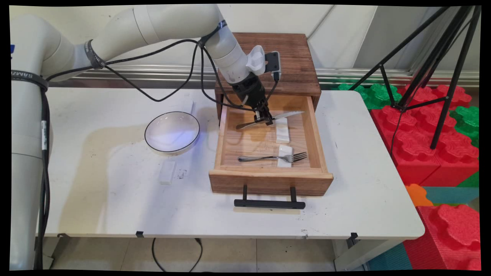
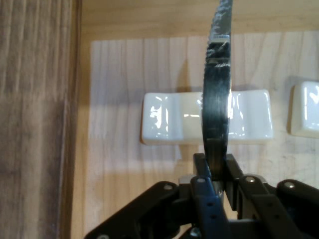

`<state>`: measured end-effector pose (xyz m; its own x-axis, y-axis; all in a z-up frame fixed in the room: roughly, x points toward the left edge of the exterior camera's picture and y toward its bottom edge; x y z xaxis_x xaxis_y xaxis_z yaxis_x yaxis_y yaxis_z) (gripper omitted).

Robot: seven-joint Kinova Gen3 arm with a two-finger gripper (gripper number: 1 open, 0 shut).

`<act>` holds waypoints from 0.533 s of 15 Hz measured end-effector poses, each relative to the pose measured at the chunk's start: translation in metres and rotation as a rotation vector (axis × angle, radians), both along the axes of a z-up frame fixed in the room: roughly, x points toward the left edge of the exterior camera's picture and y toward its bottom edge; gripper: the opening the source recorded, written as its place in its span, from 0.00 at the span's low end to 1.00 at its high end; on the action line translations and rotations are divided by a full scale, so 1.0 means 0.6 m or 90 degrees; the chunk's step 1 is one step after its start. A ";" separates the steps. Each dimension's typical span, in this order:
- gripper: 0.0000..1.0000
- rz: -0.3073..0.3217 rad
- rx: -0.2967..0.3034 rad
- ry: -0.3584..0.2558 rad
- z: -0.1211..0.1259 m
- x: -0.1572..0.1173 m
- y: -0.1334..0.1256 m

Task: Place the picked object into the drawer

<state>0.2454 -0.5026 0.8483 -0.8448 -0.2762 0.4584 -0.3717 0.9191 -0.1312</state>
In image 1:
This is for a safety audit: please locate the white plate with black rim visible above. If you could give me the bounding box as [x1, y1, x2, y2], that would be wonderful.
[144, 111, 201, 154]

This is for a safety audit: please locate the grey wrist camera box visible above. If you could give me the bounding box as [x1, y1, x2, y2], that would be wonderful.
[264, 51, 282, 74]

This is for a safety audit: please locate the silver table knife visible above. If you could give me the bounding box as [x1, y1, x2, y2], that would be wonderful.
[236, 111, 306, 130]

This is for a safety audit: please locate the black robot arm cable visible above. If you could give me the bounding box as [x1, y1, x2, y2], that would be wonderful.
[34, 21, 279, 271]

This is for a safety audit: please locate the orange foam piece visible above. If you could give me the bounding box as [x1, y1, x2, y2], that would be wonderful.
[405, 184, 434, 208]

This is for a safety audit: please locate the thin black tripod cable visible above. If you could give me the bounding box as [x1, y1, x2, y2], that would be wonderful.
[389, 109, 403, 158]

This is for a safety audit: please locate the black metal drawer handle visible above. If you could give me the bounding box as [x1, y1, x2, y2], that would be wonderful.
[234, 185, 306, 210]

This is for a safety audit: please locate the black camera tripod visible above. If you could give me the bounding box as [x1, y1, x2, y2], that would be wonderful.
[349, 6, 482, 150]

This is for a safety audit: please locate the silver fork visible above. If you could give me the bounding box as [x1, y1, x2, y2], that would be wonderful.
[238, 152, 308, 163]

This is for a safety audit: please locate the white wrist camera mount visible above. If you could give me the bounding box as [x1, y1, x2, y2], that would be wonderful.
[245, 45, 266, 76]

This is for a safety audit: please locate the dark wooden cabinet box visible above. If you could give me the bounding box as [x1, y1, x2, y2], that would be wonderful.
[215, 33, 322, 119]

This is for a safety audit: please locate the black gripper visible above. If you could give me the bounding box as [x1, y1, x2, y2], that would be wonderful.
[231, 74, 274, 126]

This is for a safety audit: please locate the aluminium wall rail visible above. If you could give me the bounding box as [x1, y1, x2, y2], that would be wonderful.
[71, 61, 480, 89]

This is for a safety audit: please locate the black velcro cable strap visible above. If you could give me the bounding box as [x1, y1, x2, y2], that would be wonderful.
[11, 71, 49, 92]
[84, 39, 107, 70]
[198, 20, 227, 49]

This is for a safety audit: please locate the teal foam mat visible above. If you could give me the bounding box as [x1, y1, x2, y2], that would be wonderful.
[424, 187, 480, 206]

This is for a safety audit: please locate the black cable under table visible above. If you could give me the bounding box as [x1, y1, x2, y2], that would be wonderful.
[152, 238, 203, 273]

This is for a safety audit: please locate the light wooden drawer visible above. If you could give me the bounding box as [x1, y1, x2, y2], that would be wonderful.
[209, 94, 334, 197]

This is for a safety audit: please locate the grey table leg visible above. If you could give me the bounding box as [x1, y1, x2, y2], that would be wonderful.
[42, 234, 70, 271]
[334, 238, 403, 272]

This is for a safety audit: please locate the green foam block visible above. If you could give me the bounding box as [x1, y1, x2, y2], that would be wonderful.
[332, 84, 403, 110]
[449, 106, 480, 148]

